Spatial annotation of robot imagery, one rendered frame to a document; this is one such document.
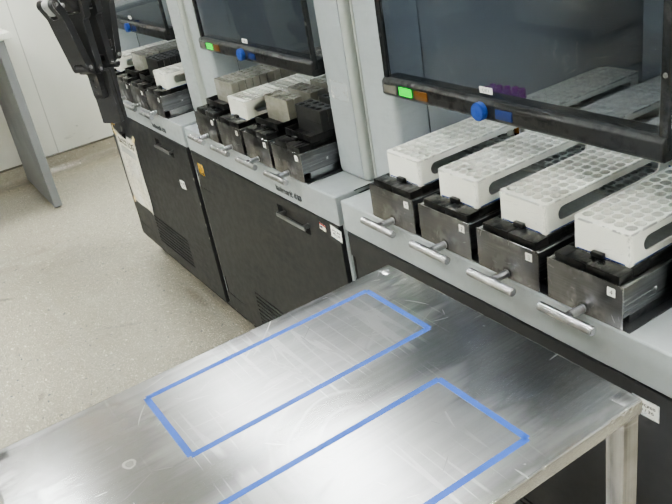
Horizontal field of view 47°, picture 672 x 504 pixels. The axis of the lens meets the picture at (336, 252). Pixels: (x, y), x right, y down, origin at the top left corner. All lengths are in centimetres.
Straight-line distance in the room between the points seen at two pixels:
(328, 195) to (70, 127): 331
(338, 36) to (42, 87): 331
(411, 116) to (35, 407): 161
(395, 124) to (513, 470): 88
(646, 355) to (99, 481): 71
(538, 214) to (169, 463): 65
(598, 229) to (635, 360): 19
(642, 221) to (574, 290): 13
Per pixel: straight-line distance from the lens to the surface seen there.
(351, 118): 165
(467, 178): 131
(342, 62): 162
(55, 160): 484
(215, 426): 92
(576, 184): 126
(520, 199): 122
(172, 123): 245
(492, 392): 89
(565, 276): 116
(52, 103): 478
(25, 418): 261
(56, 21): 101
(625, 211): 117
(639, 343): 112
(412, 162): 142
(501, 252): 124
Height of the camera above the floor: 137
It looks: 27 degrees down
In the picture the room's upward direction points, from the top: 10 degrees counter-clockwise
